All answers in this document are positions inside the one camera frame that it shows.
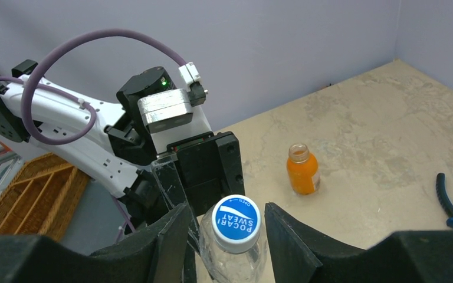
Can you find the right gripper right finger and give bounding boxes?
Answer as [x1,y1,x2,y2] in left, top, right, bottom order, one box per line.
[265,202,453,282]

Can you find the blue handled pliers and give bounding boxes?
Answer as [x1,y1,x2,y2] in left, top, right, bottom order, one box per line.
[435,173,453,229]

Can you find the blue white cap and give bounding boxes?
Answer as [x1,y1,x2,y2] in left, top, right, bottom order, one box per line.
[211,195,262,254]

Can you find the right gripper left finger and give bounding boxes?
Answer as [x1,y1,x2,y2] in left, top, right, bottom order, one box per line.
[0,203,193,283]

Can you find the clear bottle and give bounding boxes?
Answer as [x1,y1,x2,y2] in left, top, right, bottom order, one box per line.
[199,209,268,282]

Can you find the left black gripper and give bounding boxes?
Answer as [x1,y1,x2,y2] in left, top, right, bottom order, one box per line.
[150,131,245,254]

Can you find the orange juice bottle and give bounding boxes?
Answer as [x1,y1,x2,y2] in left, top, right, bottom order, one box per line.
[286,143,320,195]

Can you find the wicker tray basket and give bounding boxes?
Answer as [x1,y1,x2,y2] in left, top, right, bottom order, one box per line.
[0,153,90,242]

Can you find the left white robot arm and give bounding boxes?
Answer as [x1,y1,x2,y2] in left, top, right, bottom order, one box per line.
[0,60,245,227]

